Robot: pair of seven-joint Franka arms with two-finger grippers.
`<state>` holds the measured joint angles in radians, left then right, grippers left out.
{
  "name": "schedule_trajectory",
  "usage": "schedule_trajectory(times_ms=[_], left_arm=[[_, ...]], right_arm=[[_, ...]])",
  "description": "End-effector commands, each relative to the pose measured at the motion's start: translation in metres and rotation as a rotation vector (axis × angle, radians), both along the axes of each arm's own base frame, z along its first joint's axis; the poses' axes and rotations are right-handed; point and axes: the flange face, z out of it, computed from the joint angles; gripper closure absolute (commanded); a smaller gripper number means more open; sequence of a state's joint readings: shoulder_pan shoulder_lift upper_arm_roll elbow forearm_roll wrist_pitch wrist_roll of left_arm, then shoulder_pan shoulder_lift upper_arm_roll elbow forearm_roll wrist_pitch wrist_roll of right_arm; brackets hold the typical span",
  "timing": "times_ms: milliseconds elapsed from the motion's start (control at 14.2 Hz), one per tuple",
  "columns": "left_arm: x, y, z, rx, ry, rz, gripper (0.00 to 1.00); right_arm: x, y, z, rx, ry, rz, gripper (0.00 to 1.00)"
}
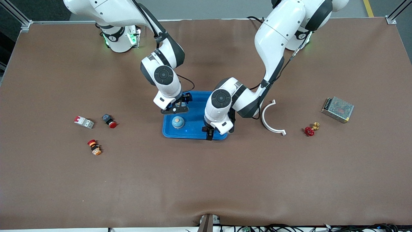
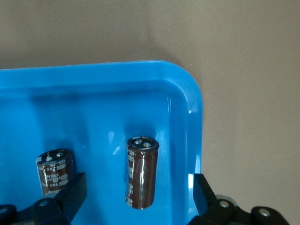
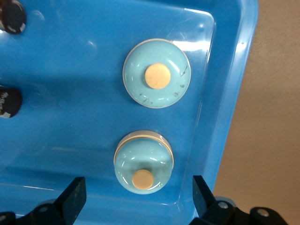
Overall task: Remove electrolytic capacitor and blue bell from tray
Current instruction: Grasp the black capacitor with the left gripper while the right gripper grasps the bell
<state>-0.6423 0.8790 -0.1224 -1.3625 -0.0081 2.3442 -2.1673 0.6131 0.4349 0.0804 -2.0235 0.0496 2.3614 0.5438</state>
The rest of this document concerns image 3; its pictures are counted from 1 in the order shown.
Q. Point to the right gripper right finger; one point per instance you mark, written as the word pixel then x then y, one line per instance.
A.
pixel 211 211

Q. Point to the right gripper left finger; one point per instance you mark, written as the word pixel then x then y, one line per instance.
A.
pixel 70 201

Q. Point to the light blue call bell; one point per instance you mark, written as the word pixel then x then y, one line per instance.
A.
pixel 140 157
pixel 136 65

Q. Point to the black capacitor with terminals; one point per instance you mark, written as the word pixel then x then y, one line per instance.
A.
pixel 9 100

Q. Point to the dark brown capacitor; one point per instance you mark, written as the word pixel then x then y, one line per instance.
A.
pixel 11 16

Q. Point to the brown table mat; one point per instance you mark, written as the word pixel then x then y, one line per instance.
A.
pixel 269 117

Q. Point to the blue plastic tray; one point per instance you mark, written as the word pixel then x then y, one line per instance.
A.
pixel 70 70

